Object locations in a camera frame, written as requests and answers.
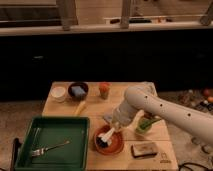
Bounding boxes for blue grey cloth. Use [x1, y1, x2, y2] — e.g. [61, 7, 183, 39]
[102, 114, 113, 124]

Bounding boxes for yellow banana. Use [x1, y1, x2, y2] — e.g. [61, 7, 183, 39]
[74, 101, 86, 116]

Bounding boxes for small white cup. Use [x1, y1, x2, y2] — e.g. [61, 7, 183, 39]
[50, 86, 66, 102]

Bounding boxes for orange topped spice jar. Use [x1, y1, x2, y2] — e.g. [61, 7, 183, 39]
[99, 82, 110, 99]

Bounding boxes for white handled dish brush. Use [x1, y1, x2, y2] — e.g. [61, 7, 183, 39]
[96, 128, 115, 148]

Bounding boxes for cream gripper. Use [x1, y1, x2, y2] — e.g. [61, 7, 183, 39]
[110, 107, 134, 131]

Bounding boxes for metal fork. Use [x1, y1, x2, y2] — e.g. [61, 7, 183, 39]
[31, 140, 70, 157]

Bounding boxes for green plastic tray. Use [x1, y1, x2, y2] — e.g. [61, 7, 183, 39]
[15, 117, 90, 171]

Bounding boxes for black cable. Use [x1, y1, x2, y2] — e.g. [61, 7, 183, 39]
[178, 161, 213, 171]

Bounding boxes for dark bowl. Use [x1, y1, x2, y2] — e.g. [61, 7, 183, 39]
[68, 82, 89, 100]

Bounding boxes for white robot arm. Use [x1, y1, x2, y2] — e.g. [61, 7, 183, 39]
[111, 83, 213, 146]

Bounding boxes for brown rectangular sponge block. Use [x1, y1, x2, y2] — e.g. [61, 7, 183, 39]
[131, 142, 158, 158]

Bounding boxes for red bowl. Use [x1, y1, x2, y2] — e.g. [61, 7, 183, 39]
[93, 125, 124, 155]

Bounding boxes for blue sponge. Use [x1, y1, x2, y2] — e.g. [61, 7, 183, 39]
[71, 86, 85, 97]

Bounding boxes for small potted plant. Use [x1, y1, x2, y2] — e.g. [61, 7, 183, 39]
[135, 113, 160, 134]

